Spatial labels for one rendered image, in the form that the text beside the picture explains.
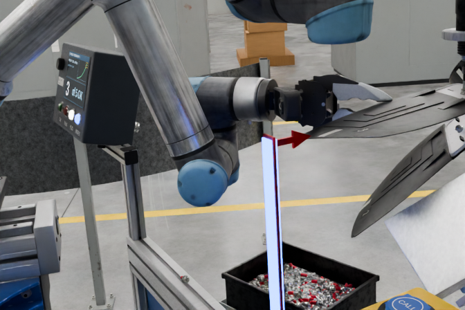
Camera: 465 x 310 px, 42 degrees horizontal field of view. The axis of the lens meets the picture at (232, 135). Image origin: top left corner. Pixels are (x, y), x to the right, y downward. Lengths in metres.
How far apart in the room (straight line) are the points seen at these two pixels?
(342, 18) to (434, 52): 6.58
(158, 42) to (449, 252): 0.52
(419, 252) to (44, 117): 1.89
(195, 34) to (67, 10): 4.05
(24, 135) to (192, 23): 2.75
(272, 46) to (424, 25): 2.62
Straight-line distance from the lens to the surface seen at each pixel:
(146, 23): 0.91
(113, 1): 0.91
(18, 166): 2.64
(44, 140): 2.59
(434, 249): 0.95
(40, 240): 1.10
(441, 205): 0.96
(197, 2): 5.08
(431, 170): 1.06
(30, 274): 1.12
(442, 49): 7.29
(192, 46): 5.11
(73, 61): 1.38
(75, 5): 1.08
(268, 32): 8.94
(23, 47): 1.12
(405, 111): 0.88
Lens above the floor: 1.39
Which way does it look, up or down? 15 degrees down
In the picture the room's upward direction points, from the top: 4 degrees counter-clockwise
